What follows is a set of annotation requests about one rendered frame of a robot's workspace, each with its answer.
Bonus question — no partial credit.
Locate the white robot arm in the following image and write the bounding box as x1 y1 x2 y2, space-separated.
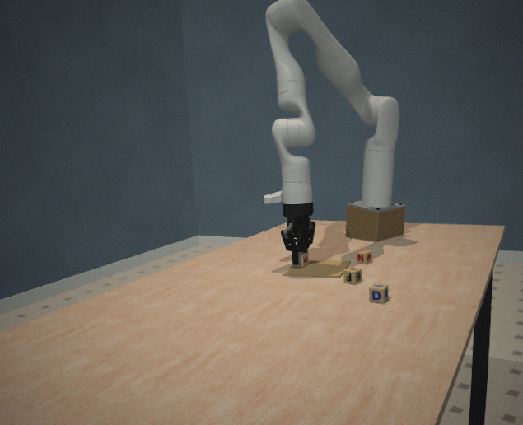
263 0 399 208

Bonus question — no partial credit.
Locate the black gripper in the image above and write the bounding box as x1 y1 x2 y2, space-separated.
281 202 315 267

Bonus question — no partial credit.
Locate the tan square mat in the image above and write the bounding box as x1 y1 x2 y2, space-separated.
282 259 351 278

